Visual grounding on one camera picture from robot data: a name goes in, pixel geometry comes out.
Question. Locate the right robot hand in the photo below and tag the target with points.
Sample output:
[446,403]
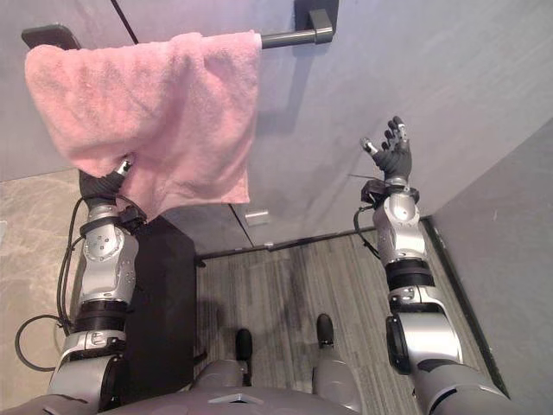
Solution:
[395,161]

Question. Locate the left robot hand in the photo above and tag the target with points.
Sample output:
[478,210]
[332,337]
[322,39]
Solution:
[100,183]

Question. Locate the pink towel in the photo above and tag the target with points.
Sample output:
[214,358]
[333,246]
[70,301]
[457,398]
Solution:
[151,121]

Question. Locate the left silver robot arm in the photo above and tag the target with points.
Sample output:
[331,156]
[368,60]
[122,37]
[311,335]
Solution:
[102,276]

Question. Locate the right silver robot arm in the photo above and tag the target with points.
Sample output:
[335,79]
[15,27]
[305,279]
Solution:
[415,302]

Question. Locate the black washtable cabinet side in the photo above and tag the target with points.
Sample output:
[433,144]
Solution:
[162,302]

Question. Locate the black floor baseboard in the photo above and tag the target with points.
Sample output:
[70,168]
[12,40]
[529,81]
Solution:
[464,298]

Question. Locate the dark grey towel bar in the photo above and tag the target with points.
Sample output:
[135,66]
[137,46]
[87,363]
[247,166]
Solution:
[298,34]

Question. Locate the right robot leg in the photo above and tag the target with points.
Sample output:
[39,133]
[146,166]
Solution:
[330,359]

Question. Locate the robot leg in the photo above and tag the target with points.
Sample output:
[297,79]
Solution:
[235,363]
[330,359]

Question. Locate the left robot leg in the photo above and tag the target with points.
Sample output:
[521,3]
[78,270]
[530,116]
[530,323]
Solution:
[235,363]

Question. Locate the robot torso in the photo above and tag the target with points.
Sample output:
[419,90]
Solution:
[242,400]

